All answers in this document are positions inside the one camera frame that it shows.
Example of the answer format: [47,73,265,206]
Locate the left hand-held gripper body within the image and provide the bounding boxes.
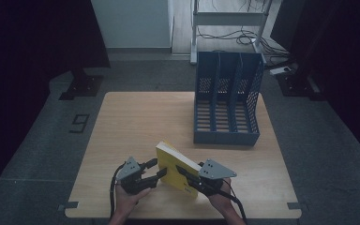
[115,156,153,195]

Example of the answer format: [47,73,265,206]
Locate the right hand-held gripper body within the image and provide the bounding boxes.
[186,158,238,197]

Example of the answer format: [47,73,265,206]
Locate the yellow book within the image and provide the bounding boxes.
[155,140,203,199]

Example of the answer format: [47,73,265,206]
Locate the blue file rack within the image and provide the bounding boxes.
[193,51,266,147]

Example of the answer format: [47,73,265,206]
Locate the person's left hand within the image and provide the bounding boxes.
[114,183,153,218]

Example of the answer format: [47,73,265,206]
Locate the person's right hand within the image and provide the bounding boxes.
[206,177,234,211]

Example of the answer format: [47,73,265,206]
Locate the white power strip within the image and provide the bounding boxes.
[268,66,293,77]

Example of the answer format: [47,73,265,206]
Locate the white partition panel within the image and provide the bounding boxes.
[90,0,174,50]

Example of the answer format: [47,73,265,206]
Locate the dark curtain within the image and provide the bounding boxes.
[269,0,360,168]
[0,0,112,207]

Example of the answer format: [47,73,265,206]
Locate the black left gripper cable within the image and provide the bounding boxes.
[109,163,127,220]

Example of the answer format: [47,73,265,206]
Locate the black stand base plate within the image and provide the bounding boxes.
[276,62,326,102]
[58,68,105,101]

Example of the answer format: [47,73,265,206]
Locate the tangled black floor cables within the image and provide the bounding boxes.
[196,25,293,60]

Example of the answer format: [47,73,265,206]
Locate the white metal stand frame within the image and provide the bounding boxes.
[189,0,275,66]

